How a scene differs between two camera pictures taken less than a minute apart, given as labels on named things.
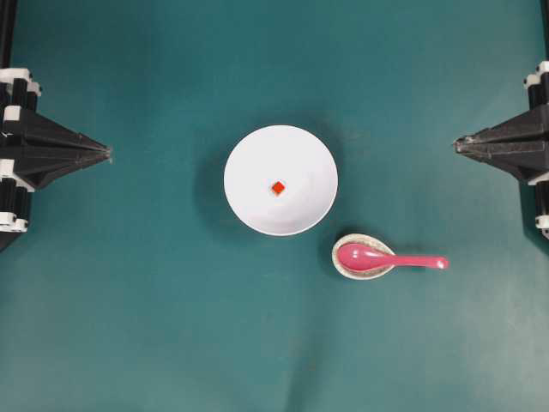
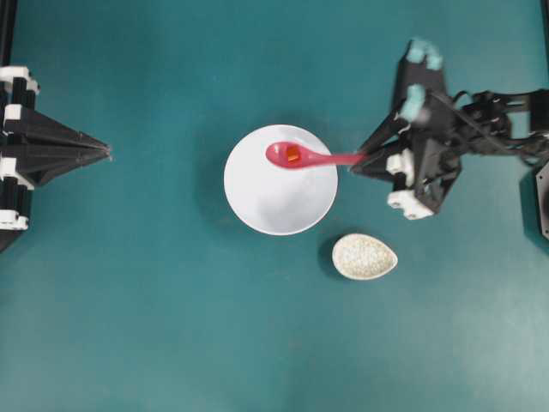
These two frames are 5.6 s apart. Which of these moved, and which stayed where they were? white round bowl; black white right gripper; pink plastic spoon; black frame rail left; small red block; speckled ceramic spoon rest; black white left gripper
Moved: black white right gripper; small red block; pink plastic spoon
Stayed: white round bowl; speckled ceramic spoon rest; black frame rail left; black white left gripper
